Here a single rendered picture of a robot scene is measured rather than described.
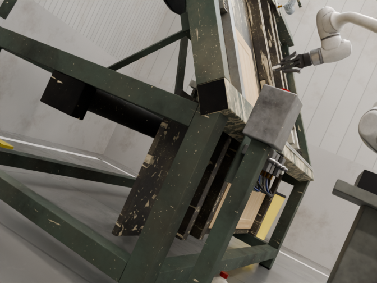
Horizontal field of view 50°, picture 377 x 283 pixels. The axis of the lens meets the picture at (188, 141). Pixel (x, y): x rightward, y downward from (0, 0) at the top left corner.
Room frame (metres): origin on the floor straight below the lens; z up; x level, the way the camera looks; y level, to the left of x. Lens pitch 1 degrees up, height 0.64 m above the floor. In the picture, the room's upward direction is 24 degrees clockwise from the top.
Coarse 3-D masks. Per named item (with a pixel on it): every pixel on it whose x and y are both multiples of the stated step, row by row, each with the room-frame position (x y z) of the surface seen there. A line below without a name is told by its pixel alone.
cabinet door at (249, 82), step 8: (240, 40) 1.90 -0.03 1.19; (240, 48) 1.88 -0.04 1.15; (248, 48) 2.04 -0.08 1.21; (240, 56) 1.83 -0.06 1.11; (248, 56) 2.01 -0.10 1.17; (248, 64) 1.97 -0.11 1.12; (248, 72) 1.93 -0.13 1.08; (248, 80) 1.90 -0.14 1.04; (248, 88) 1.86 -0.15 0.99; (256, 88) 2.03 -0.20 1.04; (248, 96) 1.83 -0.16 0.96; (256, 96) 1.99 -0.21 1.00
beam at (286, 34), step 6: (282, 12) 3.22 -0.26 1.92; (276, 18) 3.13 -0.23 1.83; (282, 18) 3.14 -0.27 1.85; (276, 24) 3.22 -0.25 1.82; (282, 24) 3.23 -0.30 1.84; (282, 30) 3.32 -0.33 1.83; (288, 30) 3.39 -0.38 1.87; (282, 36) 3.43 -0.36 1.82; (288, 36) 3.44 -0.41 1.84; (282, 42) 3.52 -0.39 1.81; (288, 42) 3.53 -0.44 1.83
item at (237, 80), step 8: (224, 16) 1.73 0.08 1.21; (232, 16) 1.75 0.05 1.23; (224, 24) 1.72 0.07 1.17; (232, 24) 1.72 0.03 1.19; (224, 32) 1.71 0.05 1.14; (232, 32) 1.70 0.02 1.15; (232, 40) 1.69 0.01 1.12; (232, 48) 1.68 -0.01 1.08; (232, 56) 1.68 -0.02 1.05; (232, 64) 1.67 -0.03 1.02; (240, 64) 1.70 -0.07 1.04; (232, 72) 1.66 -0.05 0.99; (240, 72) 1.67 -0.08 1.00; (232, 80) 1.65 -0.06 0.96; (240, 80) 1.64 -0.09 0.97; (240, 88) 1.63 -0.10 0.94
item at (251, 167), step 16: (256, 144) 1.33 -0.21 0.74; (256, 160) 1.32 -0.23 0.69; (240, 176) 1.34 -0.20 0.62; (256, 176) 1.34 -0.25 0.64; (240, 192) 1.33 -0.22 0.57; (224, 208) 1.34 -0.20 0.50; (240, 208) 1.33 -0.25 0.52; (224, 224) 1.33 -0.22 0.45; (208, 240) 1.34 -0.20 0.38; (224, 240) 1.32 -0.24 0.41; (208, 256) 1.33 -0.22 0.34; (192, 272) 1.34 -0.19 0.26; (208, 272) 1.32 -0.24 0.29
